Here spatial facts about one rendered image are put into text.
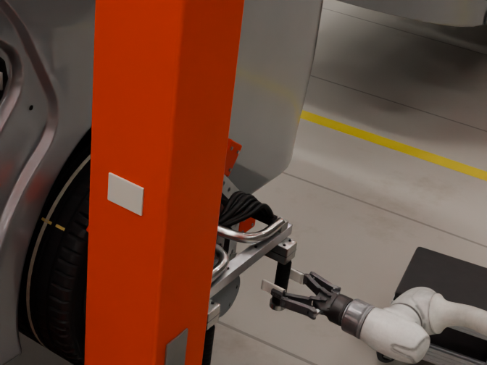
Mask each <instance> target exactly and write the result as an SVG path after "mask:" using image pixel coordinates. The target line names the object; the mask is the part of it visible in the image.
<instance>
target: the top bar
mask: <svg viewBox="0 0 487 365"><path fill-rule="evenodd" d="M291 230H292V224H290V223H288V228H287V229H286V230H285V231H283V232H282V233H279V232H276V233H275V234H274V235H272V236H271V237H269V238H268V239H266V240H263V241H262V242H259V243H252V244H251V245H250V246H249V247H248V248H246V249H245V250H244V251H242V252H241V253H239V255H237V256H236V257H235V258H233V259H232V260H230V261H229V265H228V268H227V269H226V270H225V272H224V273H223V274H222V275H220V276H219V277H218V278H217V279H216V280H214V281H213V282H212V284H211V290H210V297H209V298H211V297H212V296H214V295H215V294H216V293H218V292H219V291H220V290H222V289H223V288H224V287H225V286H226V285H227V284H229V283H230V282H232V281H233V280H234V279H235V278H237V276H239V275H240V274H241V273H243V272H244V271H245V270H247V269H248V268H249V267H250V266H251V265H252V264H254V263H255V262H256V261H258V260H259V259H260V258H262V257H263V256H264V255H265V254H266V253H268V252H269V251H270V250H272V249H273V248H274V247H276V245H278V244H279V243H280V242H282V241H283V240H284V239H286V238H287V237H288V236H289V235H290V234H291Z"/></svg>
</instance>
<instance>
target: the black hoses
mask: <svg viewBox="0 0 487 365"><path fill-rule="evenodd" d="M250 217H251V218H254V219H256V220H258V221H260V222H263V223H265V224H266V225H270V224H271V223H272V222H273V221H274V220H276V219H277V218H278V216H276V215H274V214H273V212H272V209H271V208H270V207H269V206H268V205H267V204H262V203H261V202H260V201H258V200H257V199H256V198H255V197H254V196H253V195H252V194H249V193H248V194H246V193H245V192H243V191H236V192H235V193H233V194H232V196H231V197H230V198H229V199H228V202H227V203H226V205H225V207H224V209H223V210H222V213H221V215H220V217H219V222H218V224H219V225H222V226H224V227H228V228H230V229H232V228H231V227H230V226H233V225H236V224H238V223H239V222H242V221H244V220H246V219H248V218H250Z"/></svg>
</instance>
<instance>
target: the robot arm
mask: <svg viewBox="0 0 487 365"><path fill-rule="evenodd" d="M289 279H291V280H293V281H295V282H298V283H300V284H302V283H303V285H306V286H307V287H308V288H309V289H310V290H311V291H312V292H313V293H314V294H315V295H316V296H312V295H311V296H310V297H307V296H303V295H296V294H292V293H286V290H285V289H283V288H281V287H279V286H277V285H275V284H273V283H271V282H269V281H267V280H265V279H263V280H262V284H261V289H262V290H264V291H266V292H268V293H270V294H271V295H272V296H274V297H276V298H278V299H280V307H283V308H285V309H288V310H291V311H295V312H297V313H300V314H303V315H305V316H308V317H309V318H310V319H313V320H315V319H316V316H317V315H319V314H321V315H325V316H326V317H327V318H328V320H329V321H330V322H332V323H334V324H337V325H338V326H341V329H342V330H343V331H344V332H347V333H349V334H350V335H353V336H355V337H356V338H357V339H360V340H362V341H364V342H365V343H367V344H368V345H369V346H370V347H371V348H372V349H374V350H375V351H377V352H379V353H382V354H383V355H385V356H387V357H389V358H392V359H395V360H397V361H401V362H405V363H409V364H416V363H418V362H419V361H421V360H422V358H423V357H424V356H425V354H426V353H427V351H428V349H429V346H430V336H429V335H435V334H440V333H442V332H443V330H444V329H445V328H447V327H451V326H461V327H467V328H470V329H472V330H475V331H476V332H479V333H480V334H482V335H485V336H486V337H487V311H485V310H483V309H479V308H476V307H474V306H469V305H465V304H461V303H454V302H450V301H447V300H445V299H444V297H443V296H442V295H441V294H440V293H436V292H435V291H434V290H432V289H430V288H426V287H416V288H412V289H409V290H408V291H406V292H404V293H402V294H401V295H400V296H399V297H398V298H397V299H396V300H395V301H394V302H393V303H392V304H391V305H390V306H389V307H385V308H383V309H379V308H377V307H375V306H374V305H371V304H369V303H366V302H364V301H362V300H360V299H358V298H356V299H354V300H353V299H352V298H350V297H348V296H345V295H343V294H340V292H341V287H339V286H337V285H334V284H332V283H330V282H328V281H327V280H326V279H324V278H323V277H321V276H320V275H318V274H316V273H315V272H310V273H309V274H307V273H306V274H304V273H302V272H300V271H298V270H295V269H292V268H291V271H290V275H289ZM312 301H313V303H312ZM312 304H313V305H312Z"/></svg>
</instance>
